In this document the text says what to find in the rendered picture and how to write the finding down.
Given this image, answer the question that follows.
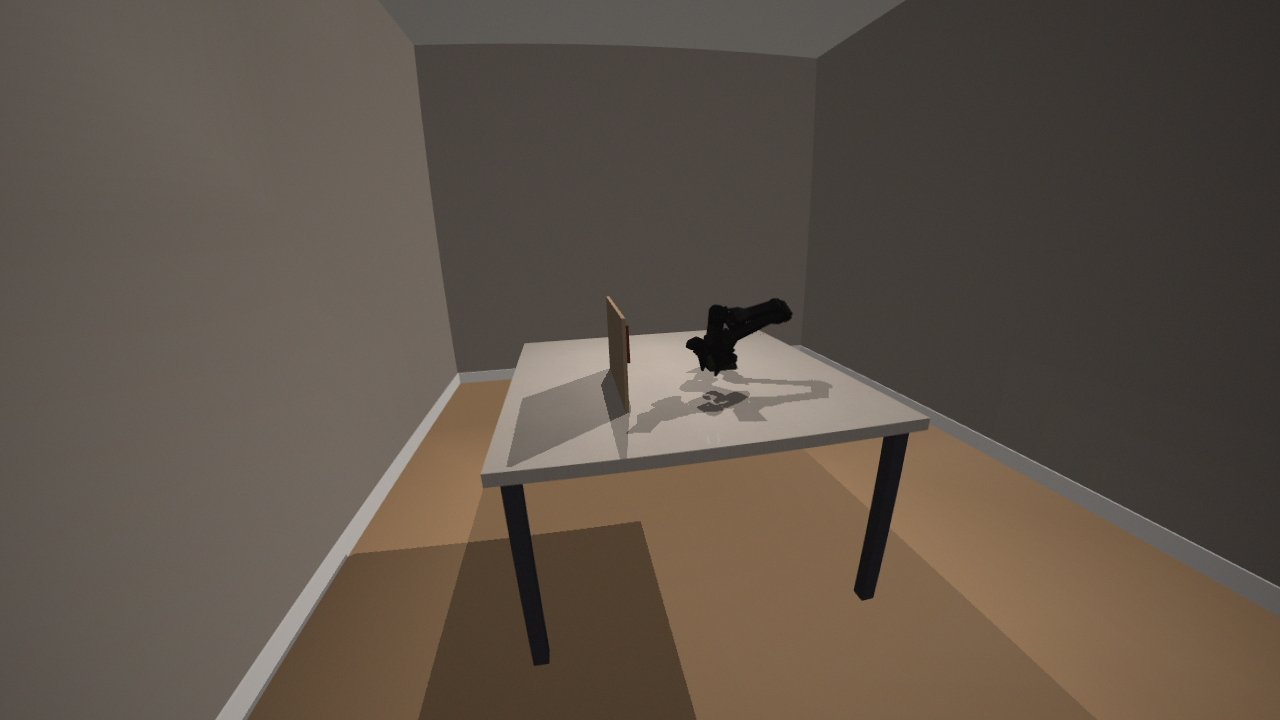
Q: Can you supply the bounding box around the tan wall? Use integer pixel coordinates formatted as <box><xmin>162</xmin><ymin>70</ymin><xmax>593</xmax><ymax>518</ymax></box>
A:
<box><xmin>605</xmin><ymin>296</ymin><xmax>628</xmax><ymax>413</ymax></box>

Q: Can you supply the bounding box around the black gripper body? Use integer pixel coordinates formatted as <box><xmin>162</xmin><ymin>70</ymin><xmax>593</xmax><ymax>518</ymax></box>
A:
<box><xmin>686</xmin><ymin>329</ymin><xmax>737</xmax><ymax>365</ymax></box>

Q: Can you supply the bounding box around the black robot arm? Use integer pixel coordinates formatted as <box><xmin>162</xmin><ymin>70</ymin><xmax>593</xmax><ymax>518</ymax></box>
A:
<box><xmin>707</xmin><ymin>299</ymin><xmax>794</xmax><ymax>354</ymax></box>

